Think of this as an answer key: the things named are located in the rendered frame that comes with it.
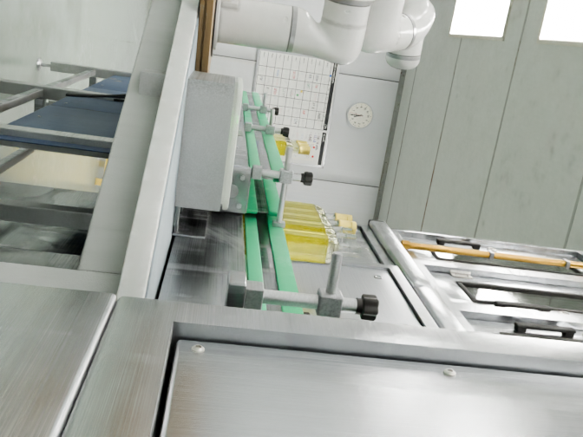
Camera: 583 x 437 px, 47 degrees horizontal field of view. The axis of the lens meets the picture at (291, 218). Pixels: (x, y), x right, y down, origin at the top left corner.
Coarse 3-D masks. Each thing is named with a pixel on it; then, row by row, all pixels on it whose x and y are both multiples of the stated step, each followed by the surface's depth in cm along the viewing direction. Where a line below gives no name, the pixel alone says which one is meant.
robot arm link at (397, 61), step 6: (390, 54) 163; (390, 60) 164; (396, 60) 163; (402, 60) 162; (408, 60) 162; (414, 60) 163; (396, 66) 164; (402, 66) 163; (408, 66) 163; (414, 66) 164
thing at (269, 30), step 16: (224, 0) 133; (240, 0) 135; (256, 0) 137; (224, 16) 133; (240, 16) 133; (256, 16) 134; (272, 16) 134; (288, 16) 135; (224, 32) 135; (240, 32) 135; (256, 32) 135; (272, 32) 135; (288, 32) 135; (272, 48) 138
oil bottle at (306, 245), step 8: (288, 232) 141; (296, 232) 141; (304, 232) 142; (312, 232) 143; (320, 232) 144; (288, 240) 139; (296, 240) 140; (304, 240) 140; (312, 240) 140; (320, 240) 140; (328, 240) 140; (336, 240) 142; (288, 248) 140; (296, 248) 140; (304, 248) 140; (312, 248) 140; (320, 248) 141; (328, 248) 141; (336, 248) 141; (296, 256) 141; (304, 256) 141; (312, 256) 141; (320, 256) 141; (328, 256) 141
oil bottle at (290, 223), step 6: (288, 222) 146; (294, 222) 147; (300, 222) 148; (306, 222) 148; (312, 222) 149; (318, 222) 150; (294, 228) 145; (300, 228) 145; (306, 228) 145; (312, 228) 146; (318, 228) 146; (324, 228) 146; (330, 228) 147; (336, 234) 148
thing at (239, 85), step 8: (240, 80) 118; (240, 88) 111; (240, 96) 111; (240, 104) 111; (232, 112) 112; (232, 120) 112; (232, 128) 113; (232, 136) 112; (232, 144) 113; (232, 152) 113; (232, 160) 113; (232, 168) 114; (224, 176) 115; (232, 176) 115; (224, 184) 115; (224, 192) 116; (224, 200) 115; (224, 208) 117
